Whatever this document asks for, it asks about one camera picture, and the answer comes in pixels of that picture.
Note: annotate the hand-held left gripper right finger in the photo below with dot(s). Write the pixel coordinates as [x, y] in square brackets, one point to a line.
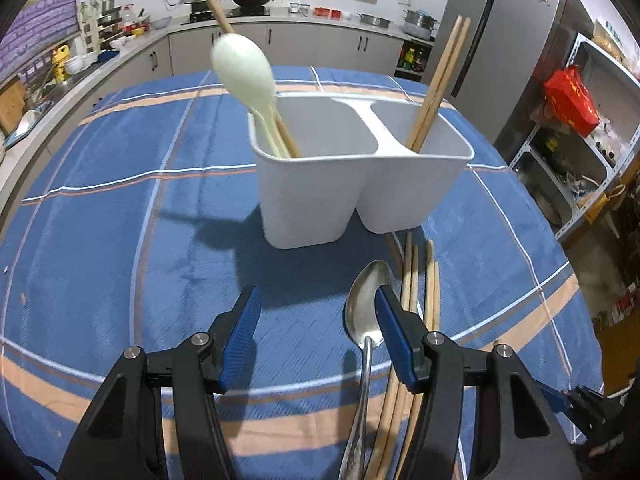
[395, 340]

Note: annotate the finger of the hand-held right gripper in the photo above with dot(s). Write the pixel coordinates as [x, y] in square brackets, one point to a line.
[592, 410]

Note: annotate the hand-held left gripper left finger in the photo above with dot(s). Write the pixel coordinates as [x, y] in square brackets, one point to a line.
[242, 332]

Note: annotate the metal spoon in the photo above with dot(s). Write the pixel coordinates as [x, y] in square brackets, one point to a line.
[362, 305]

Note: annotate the wooden chopstick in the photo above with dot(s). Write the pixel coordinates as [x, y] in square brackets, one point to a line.
[450, 72]
[429, 285]
[414, 280]
[436, 300]
[406, 270]
[440, 75]

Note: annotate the white two-compartment utensil holder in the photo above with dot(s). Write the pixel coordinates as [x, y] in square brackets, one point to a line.
[310, 195]

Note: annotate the blue plaid tablecloth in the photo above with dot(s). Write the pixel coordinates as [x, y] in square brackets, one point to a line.
[150, 220]

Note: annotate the metal storage shelf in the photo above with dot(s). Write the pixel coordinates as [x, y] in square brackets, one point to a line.
[575, 170]

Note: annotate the white plastic spoon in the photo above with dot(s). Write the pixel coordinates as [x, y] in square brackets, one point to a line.
[242, 67]

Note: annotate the bottles in open cabinet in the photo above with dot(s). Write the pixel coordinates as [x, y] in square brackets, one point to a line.
[414, 59]

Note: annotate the red plastic bag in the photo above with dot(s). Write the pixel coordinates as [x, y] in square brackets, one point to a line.
[570, 100]

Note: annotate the steel sink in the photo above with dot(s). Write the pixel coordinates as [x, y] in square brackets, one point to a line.
[30, 120]

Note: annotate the steel steamer pot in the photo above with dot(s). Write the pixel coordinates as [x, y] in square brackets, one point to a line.
[420, 24]

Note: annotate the steel pan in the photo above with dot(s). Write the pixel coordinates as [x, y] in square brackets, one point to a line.
[375, 20]

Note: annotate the yellow bottle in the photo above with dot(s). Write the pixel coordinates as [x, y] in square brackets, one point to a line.
[60, 65]

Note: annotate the wooden cutting board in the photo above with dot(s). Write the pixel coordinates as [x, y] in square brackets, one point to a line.
[11, 105]

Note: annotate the grey refrigerator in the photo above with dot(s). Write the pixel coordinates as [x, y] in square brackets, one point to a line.
[520, 35]

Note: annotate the red food containers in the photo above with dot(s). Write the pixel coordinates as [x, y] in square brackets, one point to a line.
[327, 11]

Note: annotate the wooden spice rack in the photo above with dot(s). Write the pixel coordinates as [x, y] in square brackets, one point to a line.
[100, 22]

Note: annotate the purple landscape wall mural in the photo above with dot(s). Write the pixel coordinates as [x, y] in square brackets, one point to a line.
[35, 30]

